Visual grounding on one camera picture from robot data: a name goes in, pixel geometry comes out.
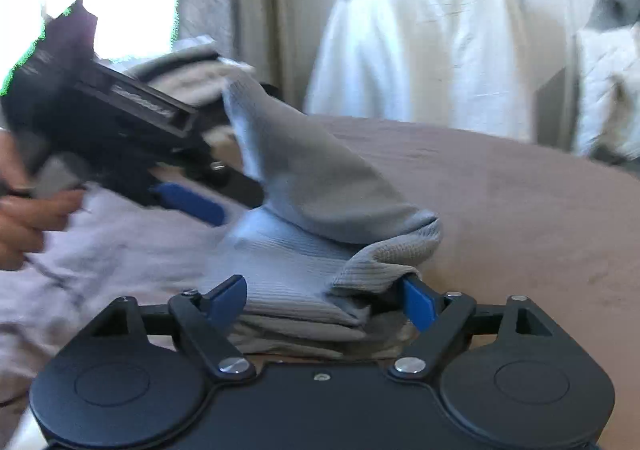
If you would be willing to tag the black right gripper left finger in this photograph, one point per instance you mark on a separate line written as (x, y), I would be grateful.
(204, 322)

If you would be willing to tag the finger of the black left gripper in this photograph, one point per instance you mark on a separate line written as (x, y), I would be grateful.
(235, 182)
(174, 196)

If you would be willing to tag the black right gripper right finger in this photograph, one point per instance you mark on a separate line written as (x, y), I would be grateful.
(440, 320)

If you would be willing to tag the light grey knit sweatshirt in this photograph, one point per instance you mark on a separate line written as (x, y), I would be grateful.
(332, 234)

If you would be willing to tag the stack of folded clothes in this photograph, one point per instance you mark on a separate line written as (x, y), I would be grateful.
(194, 74)

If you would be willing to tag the white clothes rack pole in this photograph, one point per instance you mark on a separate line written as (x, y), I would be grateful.
(570, 94)

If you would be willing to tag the person's left hand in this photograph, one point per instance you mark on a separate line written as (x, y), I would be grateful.
(25, 222)

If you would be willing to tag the brown bed sheet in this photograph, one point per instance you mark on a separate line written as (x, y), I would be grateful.
(516, 219)

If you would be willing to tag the white draped cloth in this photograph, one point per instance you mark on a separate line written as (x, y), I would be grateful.
(460, 64)

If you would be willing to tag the white quilted jacket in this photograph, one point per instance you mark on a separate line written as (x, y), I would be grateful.
(608, 92)

